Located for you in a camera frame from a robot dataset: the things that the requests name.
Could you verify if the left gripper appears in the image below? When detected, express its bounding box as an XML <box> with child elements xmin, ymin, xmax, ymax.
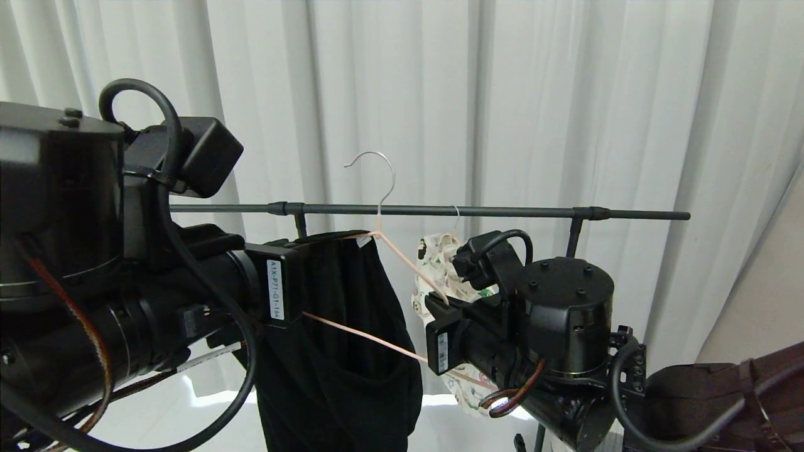
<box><xmin>0</xmin><ymin>242</ymin><xmax>308</xmax><ymax>415</ymax></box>

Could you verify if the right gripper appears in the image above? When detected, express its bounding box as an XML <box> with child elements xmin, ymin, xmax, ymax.
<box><xmin>425</xmin><ymin>300</ymin><xmax>535</xmax><ymax>390</ymax></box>

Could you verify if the cream printed garment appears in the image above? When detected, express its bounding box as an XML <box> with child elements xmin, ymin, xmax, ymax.
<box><xmin>411</xmin><ymin>232</ymin><xmax>535</xmax><ymax>420</ymax></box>

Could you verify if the black garment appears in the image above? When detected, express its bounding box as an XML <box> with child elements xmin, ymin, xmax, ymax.
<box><xmin>236</xmin><ymin>231</ymin><xmax>423</xmax><ymax>452</ymax></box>

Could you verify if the black clothes rack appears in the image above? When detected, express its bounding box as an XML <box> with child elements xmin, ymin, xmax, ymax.
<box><xmin>170</xmin><ymin>201</ymin><xmax>692</xmax><ymax>452</ymax></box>

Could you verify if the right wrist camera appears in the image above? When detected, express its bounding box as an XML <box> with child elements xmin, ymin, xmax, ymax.
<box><xmin>451</xmin><ymin>231</ymin><xmax>525</xmax><ymax>301</ymax></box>

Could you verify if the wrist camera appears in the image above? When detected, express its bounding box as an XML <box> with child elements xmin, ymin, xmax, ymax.
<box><xmin>122</xmin><ymin>116</ymin><xmax>244</xmax><ymax>264</ymax></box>
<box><xmin>451</xmin><ymin>231</ymin><xmax>525</xmax><ymax>301</ymax></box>

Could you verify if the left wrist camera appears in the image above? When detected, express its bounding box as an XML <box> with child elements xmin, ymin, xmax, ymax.
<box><xmin>122</xmin><ymin>116</ymin><xmax>244</xmax><ymax>264</ymax></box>

